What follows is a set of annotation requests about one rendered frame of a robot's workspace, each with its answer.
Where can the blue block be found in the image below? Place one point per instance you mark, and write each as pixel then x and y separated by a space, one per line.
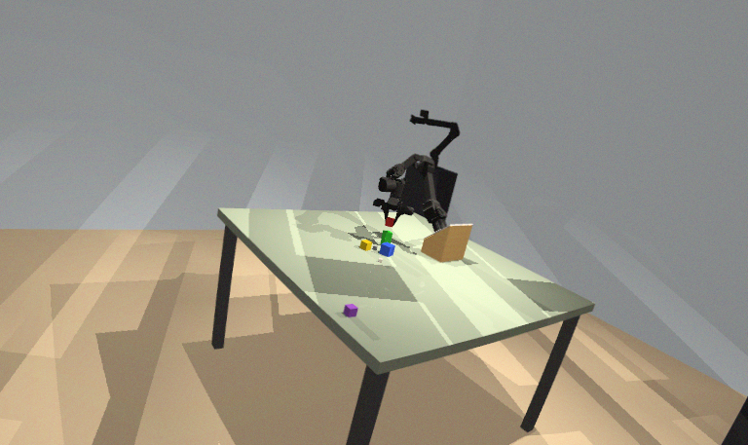
pixel 387 249

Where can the small purple block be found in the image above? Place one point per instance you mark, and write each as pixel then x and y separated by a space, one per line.
pixel 350 310

